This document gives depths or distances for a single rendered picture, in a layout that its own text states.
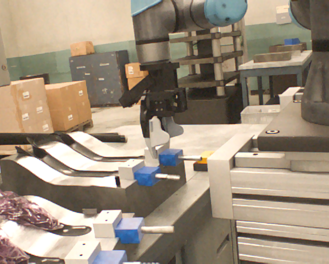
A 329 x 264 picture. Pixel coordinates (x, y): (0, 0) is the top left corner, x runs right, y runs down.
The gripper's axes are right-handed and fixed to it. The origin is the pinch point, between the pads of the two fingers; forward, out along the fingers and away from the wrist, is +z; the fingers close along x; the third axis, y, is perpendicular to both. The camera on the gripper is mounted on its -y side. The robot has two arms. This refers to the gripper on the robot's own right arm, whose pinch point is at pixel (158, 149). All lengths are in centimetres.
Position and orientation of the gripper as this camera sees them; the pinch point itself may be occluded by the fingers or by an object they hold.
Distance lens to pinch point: 90.5
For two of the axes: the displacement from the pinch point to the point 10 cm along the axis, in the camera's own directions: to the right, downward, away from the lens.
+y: 8.8, 0.0, -4.8
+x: 4.7, -2.6, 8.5
